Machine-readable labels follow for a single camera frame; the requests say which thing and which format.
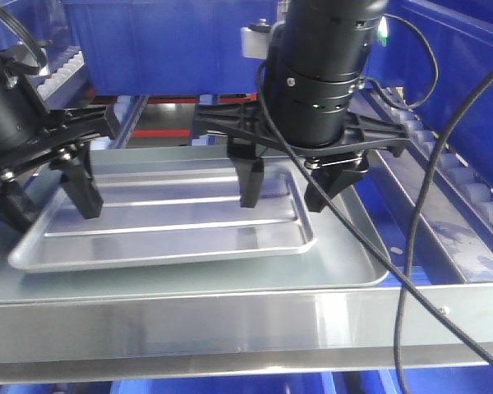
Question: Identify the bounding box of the large grey bottom tray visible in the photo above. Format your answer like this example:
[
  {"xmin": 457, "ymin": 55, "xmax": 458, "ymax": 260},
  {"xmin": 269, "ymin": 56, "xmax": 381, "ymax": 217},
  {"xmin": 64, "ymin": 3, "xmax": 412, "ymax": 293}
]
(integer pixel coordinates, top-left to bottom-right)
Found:
[{"xmin": 0, "ymin": 145, "xmax": 386, "ymax": 303}]

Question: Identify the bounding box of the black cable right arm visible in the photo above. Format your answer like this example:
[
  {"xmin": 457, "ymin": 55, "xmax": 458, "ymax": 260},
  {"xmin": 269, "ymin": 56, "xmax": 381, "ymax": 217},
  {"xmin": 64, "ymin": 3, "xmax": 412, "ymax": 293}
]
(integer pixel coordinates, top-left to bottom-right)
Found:
[{"xmin": 256, "ymin": 11, "xmax": 493, "ymax": 394}]

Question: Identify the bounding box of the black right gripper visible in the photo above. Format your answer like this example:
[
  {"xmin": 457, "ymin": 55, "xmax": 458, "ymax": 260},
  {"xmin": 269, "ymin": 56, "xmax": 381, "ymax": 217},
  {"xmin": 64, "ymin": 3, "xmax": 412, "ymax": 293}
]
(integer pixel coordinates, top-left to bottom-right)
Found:
[{"xmin": 192, "ymin": 101, "xmax": 408, "ymax": 213}]

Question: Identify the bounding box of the silver metal tray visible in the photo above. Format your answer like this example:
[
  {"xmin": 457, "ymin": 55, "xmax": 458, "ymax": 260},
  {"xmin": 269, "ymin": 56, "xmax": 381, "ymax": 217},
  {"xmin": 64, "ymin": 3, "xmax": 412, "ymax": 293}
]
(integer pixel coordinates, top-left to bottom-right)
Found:
[{"xmin": 8, "ymin": 162, "xmax": 316, "ymax": 273}]

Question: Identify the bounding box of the large blue bin right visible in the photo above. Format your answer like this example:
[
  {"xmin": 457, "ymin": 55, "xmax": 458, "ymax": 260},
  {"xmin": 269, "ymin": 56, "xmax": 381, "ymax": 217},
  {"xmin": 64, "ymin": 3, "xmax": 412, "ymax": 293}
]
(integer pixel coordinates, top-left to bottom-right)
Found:
[{"xmin": 367, "ymin": 1, "xmax": 493, "ymax": 187}]

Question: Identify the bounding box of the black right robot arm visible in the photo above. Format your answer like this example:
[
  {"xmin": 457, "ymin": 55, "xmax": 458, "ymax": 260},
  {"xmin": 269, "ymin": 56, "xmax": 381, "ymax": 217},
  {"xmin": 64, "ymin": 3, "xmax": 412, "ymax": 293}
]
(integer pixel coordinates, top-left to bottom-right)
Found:
[{"xmin": 193, "ymin": 1, "xmax": 408, "ymax": 213}]

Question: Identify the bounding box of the steel divider rail right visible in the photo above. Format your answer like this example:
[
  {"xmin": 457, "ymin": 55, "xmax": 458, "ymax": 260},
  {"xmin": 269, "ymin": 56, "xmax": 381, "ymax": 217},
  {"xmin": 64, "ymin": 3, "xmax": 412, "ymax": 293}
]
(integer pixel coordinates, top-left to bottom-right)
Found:
[{"xmin": 358, "ymin": 146, "xmax": 493, "ymax": 284}]

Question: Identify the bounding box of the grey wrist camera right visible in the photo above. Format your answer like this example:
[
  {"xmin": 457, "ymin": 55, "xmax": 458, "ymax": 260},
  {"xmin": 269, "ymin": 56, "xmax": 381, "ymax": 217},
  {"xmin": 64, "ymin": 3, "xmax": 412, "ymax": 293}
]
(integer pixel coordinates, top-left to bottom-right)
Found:
[{"xmin": 241, "ymin": 18, "xmax": 284, "ymax": 59}]

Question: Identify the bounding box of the blue bin behind tray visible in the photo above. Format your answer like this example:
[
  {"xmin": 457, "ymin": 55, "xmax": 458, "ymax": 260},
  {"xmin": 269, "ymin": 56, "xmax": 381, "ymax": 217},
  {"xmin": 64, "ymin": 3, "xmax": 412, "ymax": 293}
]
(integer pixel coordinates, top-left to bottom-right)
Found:
[{"xmin": 62, "ymin": 1, "xmax": 277, "ymax": 95}]

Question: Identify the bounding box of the blue bin lower right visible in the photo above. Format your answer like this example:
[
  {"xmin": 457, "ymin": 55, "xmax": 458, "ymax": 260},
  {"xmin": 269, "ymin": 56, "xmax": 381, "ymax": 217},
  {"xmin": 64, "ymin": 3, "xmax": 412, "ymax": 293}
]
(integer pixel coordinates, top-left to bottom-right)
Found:
[{"xmin": 109, "ymin": 366, "xmax": 493, "ymax": 393}]

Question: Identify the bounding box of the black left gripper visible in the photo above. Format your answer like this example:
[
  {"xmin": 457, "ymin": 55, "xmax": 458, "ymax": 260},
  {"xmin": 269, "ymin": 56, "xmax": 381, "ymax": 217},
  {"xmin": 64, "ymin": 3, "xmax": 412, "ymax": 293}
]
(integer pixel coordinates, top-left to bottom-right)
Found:
[{"xmin": 0, "ymin": 105, "xmax": 117, "ymax": 233}]

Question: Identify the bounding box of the black cables left arm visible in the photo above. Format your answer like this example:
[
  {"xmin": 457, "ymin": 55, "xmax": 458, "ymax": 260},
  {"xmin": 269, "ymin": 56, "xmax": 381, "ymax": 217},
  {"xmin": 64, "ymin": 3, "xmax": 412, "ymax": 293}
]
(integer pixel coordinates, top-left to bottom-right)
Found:
[{"xmin": 0, "ymin": 3, "xmax": 53, "ymax": 76}]

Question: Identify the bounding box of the far left roller track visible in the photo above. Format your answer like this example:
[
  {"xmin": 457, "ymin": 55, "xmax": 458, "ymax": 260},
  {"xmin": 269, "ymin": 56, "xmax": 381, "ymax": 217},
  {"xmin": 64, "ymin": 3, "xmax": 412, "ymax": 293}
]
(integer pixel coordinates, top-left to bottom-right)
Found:
[{"xmin": 36, "ymin": 50, "xmax": 85, "ymax": 101}]

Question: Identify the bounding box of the far right roller track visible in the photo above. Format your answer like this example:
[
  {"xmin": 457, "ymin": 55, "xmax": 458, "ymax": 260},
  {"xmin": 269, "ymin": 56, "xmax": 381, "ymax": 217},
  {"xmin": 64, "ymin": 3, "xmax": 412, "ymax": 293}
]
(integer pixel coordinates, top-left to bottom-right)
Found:
[{"xmin": 373, "ymin": 85, "xmax": 493, "ymax": 243}]

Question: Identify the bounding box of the red metal cart frame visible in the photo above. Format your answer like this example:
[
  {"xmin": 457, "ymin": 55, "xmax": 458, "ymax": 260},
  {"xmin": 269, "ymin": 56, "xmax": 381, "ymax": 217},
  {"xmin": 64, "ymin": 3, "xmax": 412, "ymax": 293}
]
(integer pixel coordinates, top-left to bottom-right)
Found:
[{"xmin": 90, "ymin": 93, "xmax": 260, "ymax": 140}]

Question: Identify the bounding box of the roller track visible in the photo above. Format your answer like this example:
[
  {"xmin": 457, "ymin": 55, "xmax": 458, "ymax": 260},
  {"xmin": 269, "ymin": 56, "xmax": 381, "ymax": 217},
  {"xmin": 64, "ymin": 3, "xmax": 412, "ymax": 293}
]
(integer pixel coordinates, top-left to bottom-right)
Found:
[
  {"xmin": 373, "ymin": 85, "xmax": 493, "ymax": 243},
  {"xmin": 36, "ymin": 50, "xmax": 85, "ymax": 101}
]

